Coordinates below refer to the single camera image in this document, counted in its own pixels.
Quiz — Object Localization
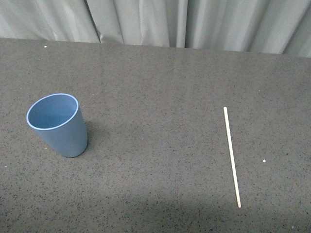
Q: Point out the blue plastic cup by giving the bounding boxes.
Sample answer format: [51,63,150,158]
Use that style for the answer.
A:
[26,93,88,158]

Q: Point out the grey curtain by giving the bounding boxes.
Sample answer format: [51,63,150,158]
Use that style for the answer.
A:
[0,0,311,57]

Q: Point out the white chopstick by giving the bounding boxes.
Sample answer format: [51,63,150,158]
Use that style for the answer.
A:
[223,106,242,208]

